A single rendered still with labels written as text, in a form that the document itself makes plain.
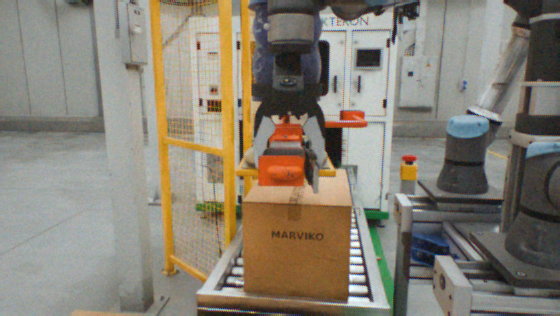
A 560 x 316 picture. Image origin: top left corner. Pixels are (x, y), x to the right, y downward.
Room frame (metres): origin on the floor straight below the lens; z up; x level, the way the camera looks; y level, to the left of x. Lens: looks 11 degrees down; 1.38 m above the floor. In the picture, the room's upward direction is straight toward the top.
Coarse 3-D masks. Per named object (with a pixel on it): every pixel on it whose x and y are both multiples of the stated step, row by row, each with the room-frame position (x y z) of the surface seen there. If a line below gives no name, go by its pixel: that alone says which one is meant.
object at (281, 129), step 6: (276, 126) 1.03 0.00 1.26; (282, 126) 1.03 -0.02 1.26; (288, 126) 1.03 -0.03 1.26; (294, 126) 1.03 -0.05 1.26; (300, 126) 1.03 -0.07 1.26; (276, 132) 0.95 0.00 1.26; (282, 132) 0.95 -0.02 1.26; (288, 132) 0.95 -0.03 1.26; (294, 132) 0.95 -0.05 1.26; (300, 132) 0.95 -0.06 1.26; (270, 138) 0.95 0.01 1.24; (300, 138) 0.95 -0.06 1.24; (300, 144) 0.95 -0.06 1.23
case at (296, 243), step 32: (256, 192) 1.47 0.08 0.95; (288, 192) 1.47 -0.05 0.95; (320, 192) 1.47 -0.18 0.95; (256, 224) 1.35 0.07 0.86; (288, 224) 1.33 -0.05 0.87; (320, 224) 1.32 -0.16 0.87; (256, 256) 1.35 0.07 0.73; (288, 256) 1.33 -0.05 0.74; (320, 256) 1.32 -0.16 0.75; (256, 288) 1.35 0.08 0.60; (288, 288) 1.33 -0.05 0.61; (320, 288) 1.32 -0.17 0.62
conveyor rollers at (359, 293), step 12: (360, 252) 1.80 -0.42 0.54; (240, 264) 1.69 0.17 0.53; (360, 264) 1.70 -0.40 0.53; (228, 276) 1.54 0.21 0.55; (240, 276) 1.60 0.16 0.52; (360, 276) 1.55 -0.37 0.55; (228, 288) 1.44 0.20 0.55; (240, 288) 1.44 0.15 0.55; (360, 288) 1.45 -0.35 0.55; (360, 300) 1.36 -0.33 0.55
